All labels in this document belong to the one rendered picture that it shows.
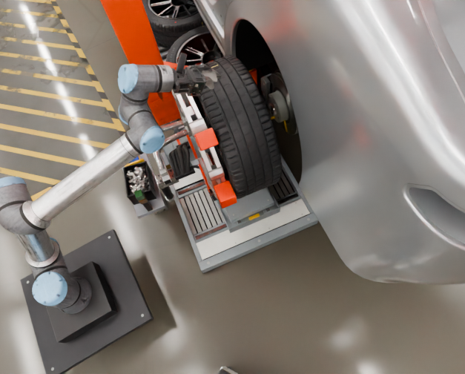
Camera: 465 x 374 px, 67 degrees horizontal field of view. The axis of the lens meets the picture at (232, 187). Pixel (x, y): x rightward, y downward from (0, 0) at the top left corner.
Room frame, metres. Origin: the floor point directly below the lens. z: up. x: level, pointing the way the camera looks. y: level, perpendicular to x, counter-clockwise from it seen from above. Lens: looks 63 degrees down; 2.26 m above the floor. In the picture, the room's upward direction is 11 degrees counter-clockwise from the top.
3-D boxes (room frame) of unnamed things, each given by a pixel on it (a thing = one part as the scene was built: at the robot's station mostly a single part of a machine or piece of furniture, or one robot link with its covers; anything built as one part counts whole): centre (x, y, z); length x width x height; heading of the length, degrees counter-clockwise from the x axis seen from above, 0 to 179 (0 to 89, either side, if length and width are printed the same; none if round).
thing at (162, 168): (0.87, 0.21, 1.03); 0.19 x 0.18 x 0.11; 103
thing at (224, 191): (0.68, 0.04, 0.85); 0.09 x 0.08 x 0.07; 13
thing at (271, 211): (1.05, -0.05, 0.13); 0.50 x 0.36 x 0.10; 13
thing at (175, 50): (1.93, -0.04, 0.39); 0.66 x 0.66 x 0.24
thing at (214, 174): (0.99, 0.11, 0.85); 0.54 x 0.07 x 0.54; 13
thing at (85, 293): (0.49, 0.95, 0.45); 0.19 x 0.19 x 0.10
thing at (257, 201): (1.03, -0.05, 0.32); 0.40 x 0.30 x 0.28; 13
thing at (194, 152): (0.97, 0.18, 0.85); 0.21 x 0.14 x 0.14; 103
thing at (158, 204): (1.07, 0.53, 0.44); 0.43 x 0.17 x 0.03; 13
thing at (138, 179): (1.03, 0.52, 0.51); 0.20 x 0.14 x 0.13; 5
